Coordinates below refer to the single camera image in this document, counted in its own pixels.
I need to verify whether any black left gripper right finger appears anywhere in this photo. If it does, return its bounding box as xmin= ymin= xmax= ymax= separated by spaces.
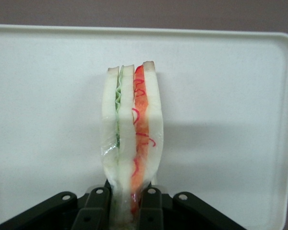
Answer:
xmin=136 ymin=187 xmax=164 ymax=230

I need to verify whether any plastic sandwich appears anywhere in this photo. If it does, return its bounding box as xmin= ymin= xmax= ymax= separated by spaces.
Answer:
xmin=99 ymin=60 xmax=165 ymax=230

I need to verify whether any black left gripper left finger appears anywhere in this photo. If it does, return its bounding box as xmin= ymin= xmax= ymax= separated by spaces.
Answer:
xmin=72 ymin=186 xmax=111 ymax=230

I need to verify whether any cream plastic tray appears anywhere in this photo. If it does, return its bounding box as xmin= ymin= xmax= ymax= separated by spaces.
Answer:
xmin=0 ymin=23 xmax=288 ymax=230

